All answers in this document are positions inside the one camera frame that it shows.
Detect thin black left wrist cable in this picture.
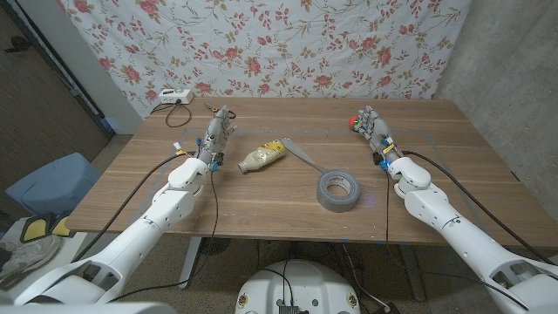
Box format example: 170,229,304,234
107,168,220,304

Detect grey duct tape roll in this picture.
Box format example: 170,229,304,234
281,138,362,214

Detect grey sneaker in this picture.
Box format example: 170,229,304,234
0,235,62,284

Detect black door handle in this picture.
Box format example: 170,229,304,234
3,35,31,53

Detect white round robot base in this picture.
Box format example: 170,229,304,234
235,260,362,314

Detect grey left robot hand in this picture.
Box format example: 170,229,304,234
195,104,239,172

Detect floral backdrop cloth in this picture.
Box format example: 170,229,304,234
56,0,474,119

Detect white power strip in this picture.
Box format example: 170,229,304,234
158,88,194,106

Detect white table leg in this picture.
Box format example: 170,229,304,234
178,236,204,290
398,243,426,302

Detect white robot torso edge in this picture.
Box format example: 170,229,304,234
0,302,178,314

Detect blue storage bin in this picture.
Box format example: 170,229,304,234
4,152,102,217

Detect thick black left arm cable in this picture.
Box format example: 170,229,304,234
71,150,196,263

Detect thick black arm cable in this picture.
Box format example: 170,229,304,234
401,150,555,266
71,150,196,263

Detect beige bottle with yellow label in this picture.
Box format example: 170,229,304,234
237,139,288,174

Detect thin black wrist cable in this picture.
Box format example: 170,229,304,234
107,168,220,304
384,168,530,311

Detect yellow black shoe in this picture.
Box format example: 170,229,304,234
19,212,73,244

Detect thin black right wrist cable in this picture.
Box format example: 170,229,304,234
384,168,530,311

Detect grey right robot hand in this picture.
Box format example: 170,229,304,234
351,106,405,170

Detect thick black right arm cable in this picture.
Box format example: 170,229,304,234
401,150,555,266

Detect black power strip cable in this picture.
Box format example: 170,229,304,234
150,100,193,129

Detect black orange scissors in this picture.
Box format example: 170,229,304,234
204,102,237,120

